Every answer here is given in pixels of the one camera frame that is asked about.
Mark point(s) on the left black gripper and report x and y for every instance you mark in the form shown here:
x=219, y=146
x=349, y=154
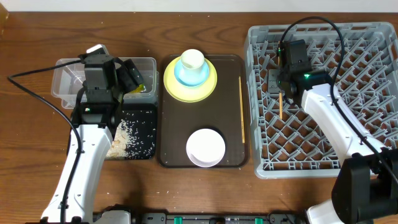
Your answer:
x=123, y=73

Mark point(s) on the cream white cup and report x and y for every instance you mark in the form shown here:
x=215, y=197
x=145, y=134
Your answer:
x=192, y=62

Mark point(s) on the green orange snack wrapper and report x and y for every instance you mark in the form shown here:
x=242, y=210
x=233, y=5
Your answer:
x=141, y=88

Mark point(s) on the black plastic tray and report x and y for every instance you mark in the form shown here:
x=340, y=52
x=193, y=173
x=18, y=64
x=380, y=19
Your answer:
x=104, y=115

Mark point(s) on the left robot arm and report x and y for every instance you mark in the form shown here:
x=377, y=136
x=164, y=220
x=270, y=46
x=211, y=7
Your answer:
x=73, y=200

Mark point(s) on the dark brown serving tray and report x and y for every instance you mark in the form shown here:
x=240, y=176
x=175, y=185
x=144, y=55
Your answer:
x=219, y=111

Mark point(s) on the white bowl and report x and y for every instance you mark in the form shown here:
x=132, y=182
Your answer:
x=205, y=147

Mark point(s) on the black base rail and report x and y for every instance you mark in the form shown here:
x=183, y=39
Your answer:
x=117, y=216

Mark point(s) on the wooden chopstick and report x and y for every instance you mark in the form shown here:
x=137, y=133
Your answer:
x=241, y=110
x=280, y=107

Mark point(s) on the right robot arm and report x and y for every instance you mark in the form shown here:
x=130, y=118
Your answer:
x=366, y=186

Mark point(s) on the rice pile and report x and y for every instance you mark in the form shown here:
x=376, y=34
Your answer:
x=135, y=137

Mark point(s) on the light blue bowl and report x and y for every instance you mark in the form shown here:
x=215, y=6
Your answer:
x=191, y=77

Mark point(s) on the clear plastic bin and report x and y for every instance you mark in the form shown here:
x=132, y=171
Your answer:
x=69, y=79

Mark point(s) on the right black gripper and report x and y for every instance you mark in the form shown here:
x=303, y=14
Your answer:
x=272, y=74

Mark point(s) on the yellow plate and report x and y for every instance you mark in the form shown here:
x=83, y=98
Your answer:
x=189, y=94

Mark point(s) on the grey plastic dishwasher rack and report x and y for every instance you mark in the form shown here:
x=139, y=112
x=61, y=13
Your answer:
x=362, y=55

